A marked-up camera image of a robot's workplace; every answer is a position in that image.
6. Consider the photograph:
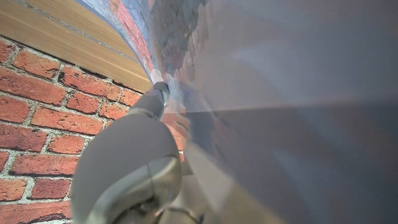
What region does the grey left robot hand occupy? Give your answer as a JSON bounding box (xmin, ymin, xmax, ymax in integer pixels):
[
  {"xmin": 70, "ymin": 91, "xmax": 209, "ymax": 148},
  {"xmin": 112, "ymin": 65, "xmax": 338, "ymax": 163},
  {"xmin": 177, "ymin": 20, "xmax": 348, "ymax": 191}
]
[{"xmin": 70, "ymin": 81, "xmax": 203, "ymax": 224}]

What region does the United States paper map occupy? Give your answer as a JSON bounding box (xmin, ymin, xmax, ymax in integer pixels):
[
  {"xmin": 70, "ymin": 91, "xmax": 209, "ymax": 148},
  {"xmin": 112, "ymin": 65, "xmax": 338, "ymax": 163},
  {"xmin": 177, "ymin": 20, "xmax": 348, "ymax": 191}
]
[{"xmin": 77, "ymin": 0, "xmax": 398, "ymax": 224}]

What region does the red brick printed backdrop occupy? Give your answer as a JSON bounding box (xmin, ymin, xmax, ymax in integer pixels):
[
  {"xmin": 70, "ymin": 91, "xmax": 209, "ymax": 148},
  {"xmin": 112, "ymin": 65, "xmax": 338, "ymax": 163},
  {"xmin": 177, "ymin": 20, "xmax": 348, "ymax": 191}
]
[{"xmin": 0, "ymin": 35, "xmax": 187, "ymax": 224}]

